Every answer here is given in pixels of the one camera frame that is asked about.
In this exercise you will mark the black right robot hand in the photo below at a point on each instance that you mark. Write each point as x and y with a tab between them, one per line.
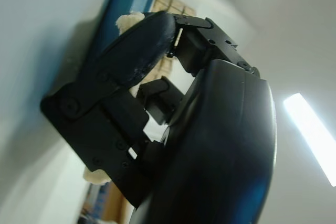
215	142

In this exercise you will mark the white bread slice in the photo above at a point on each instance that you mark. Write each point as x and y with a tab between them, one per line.
126	22

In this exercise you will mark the ceiling light panel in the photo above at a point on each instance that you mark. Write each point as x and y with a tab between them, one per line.
307	134

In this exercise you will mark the wooden crate stack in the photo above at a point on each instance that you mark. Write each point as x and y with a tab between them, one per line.
170	3

